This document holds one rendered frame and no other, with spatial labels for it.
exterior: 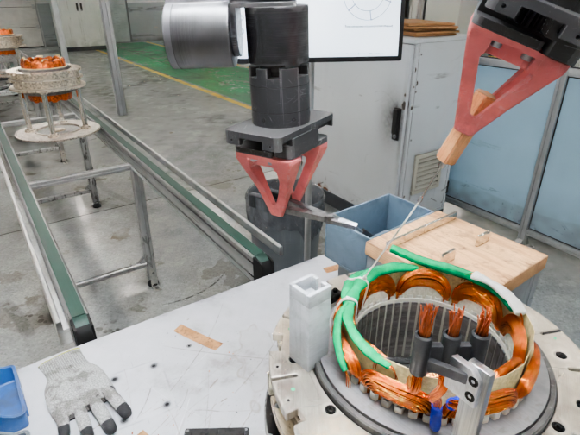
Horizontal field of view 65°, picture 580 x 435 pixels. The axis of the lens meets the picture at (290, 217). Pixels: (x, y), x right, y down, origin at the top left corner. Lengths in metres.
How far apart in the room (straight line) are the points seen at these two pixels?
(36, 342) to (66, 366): 1.44
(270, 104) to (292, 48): 0.05
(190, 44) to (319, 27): 1.02
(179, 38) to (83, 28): 13.46
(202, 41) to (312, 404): 0.33
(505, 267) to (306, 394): 0.39
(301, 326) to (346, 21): 1.13
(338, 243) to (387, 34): 0.82
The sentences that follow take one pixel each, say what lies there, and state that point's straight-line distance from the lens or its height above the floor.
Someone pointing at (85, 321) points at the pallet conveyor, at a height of 0.75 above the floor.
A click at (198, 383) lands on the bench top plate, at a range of 0.90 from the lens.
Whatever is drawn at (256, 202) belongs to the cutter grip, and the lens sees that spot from 0.50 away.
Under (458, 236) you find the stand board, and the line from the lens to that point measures 0.79.
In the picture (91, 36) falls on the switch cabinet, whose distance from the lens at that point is 13.93.
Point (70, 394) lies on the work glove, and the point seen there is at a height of 0.80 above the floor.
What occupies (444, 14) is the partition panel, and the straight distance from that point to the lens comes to 3.27.
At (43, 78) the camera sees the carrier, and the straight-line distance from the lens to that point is 2.41.
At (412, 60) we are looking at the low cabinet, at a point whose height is 1.09.
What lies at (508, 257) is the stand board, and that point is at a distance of 0.76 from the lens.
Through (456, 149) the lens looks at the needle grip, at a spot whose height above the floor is 1.31.
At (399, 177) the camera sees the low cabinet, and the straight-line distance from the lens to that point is 2.81.
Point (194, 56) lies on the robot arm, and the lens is 0.44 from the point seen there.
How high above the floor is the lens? 1.43
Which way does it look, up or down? 26 degrees down
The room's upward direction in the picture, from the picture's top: straight up
